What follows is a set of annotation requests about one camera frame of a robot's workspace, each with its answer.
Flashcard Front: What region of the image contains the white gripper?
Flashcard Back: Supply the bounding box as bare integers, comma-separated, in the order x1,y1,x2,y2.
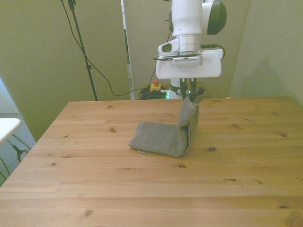
155,48,223,98

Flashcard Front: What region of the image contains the grey terry towel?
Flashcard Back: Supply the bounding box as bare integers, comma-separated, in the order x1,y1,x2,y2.
128,87,206,158

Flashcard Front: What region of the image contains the wooden box behind table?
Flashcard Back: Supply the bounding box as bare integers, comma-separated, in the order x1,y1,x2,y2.
194,82,212,99

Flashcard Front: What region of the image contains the yellow emergency stop button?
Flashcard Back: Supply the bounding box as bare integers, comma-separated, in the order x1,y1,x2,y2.
149,79,164,94

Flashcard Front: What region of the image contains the white upright panel edge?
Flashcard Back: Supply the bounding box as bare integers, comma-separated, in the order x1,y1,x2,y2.
120,0,136,100

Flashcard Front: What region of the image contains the black tripod stand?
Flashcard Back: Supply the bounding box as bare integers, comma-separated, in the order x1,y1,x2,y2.
60,0,99,101

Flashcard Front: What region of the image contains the white side table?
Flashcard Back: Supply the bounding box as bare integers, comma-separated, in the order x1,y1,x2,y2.
0,118,23,146

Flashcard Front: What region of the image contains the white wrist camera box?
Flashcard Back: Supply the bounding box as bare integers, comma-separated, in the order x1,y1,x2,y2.
172,56,202,69

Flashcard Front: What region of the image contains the coiled black cable bundle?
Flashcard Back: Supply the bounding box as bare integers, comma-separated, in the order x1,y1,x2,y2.
138,87,170,100

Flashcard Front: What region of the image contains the black camera cable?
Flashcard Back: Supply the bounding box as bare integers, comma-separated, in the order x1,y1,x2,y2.
201,44,226,60

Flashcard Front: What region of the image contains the long black tripod cable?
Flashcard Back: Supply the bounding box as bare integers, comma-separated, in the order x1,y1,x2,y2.
61,0,152,97

